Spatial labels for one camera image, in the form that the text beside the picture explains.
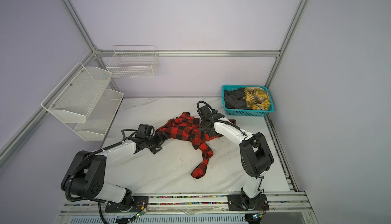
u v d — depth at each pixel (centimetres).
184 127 97
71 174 44
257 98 104
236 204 73
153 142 80
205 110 72
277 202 76
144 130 73
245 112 104
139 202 74
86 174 44
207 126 65
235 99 109
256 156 47
